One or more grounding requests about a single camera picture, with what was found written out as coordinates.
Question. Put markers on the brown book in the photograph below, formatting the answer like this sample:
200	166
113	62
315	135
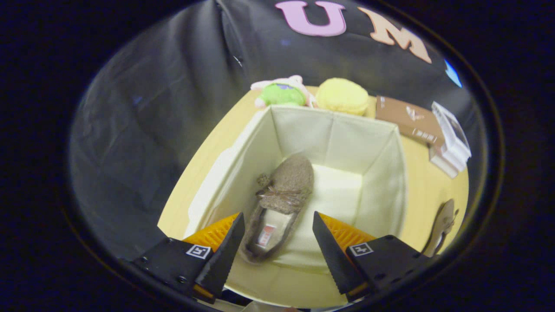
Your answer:
407	119

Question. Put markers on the black backdrop cloth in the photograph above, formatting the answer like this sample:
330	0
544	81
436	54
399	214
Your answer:
130	130

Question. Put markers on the pale thick book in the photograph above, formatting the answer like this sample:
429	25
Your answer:
444	161

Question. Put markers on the beige fabric storage box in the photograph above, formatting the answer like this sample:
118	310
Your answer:
347	143

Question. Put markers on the green and pink plush toy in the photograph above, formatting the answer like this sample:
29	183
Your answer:
282	93

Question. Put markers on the yellow round plush toy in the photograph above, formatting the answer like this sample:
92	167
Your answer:
342	96

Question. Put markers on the white glossy book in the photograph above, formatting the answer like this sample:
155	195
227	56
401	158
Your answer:
453	134

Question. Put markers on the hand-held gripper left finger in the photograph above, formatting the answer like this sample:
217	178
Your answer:
223	260

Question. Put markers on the brown fluffy moccasin shoe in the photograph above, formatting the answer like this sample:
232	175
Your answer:
442	221
286	182

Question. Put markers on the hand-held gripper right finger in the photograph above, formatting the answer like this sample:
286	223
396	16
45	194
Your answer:
331	255

